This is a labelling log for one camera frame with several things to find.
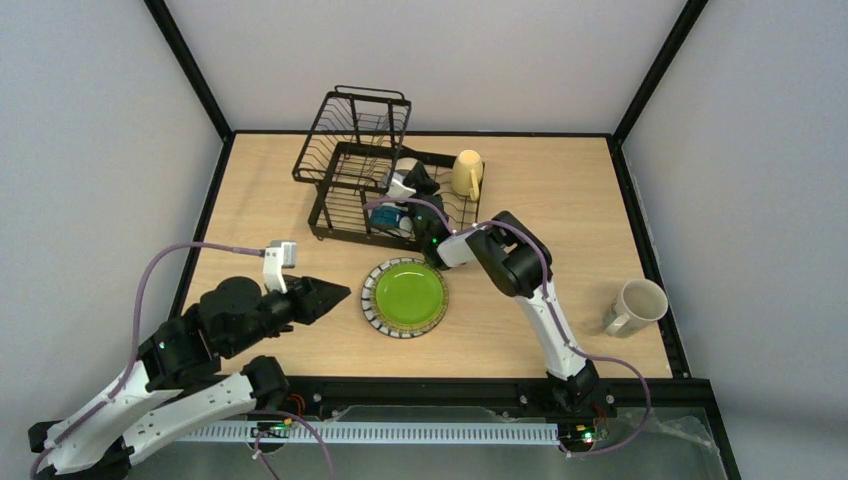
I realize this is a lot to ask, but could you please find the teal patterned white bowl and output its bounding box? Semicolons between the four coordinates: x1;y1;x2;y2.
369;204;413;238

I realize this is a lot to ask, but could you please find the yellow mug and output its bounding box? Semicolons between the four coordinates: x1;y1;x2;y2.
451;150;484;201

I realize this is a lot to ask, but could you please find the plain white bowl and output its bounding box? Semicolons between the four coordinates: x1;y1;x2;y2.
393;157;420;181

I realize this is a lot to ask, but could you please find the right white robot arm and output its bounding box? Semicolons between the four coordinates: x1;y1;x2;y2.
390;161;599;414

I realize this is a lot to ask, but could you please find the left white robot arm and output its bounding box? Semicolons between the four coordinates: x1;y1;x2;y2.
28;275;351;479

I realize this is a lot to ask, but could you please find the green plate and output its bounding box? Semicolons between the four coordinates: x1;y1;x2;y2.
373;261;449;330

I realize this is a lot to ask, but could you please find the blue striped white plate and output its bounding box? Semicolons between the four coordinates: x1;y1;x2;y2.
360;257;449;339

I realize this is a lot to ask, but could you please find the beige mug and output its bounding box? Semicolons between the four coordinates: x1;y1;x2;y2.
602;279;669;338

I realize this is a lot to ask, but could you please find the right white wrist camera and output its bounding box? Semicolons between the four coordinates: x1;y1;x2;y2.
386;172;417;201

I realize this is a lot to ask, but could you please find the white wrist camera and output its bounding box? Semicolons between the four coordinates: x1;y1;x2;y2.
262;240;297;293
386;172;417;201

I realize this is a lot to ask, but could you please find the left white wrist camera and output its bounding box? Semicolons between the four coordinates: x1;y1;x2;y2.
262;240;297;293

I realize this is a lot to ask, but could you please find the black wire dish rack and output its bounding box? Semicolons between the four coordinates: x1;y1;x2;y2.
292;85;479;251

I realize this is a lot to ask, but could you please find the white slotted cable duct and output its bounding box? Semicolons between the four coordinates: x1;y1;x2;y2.
181;421;559;446

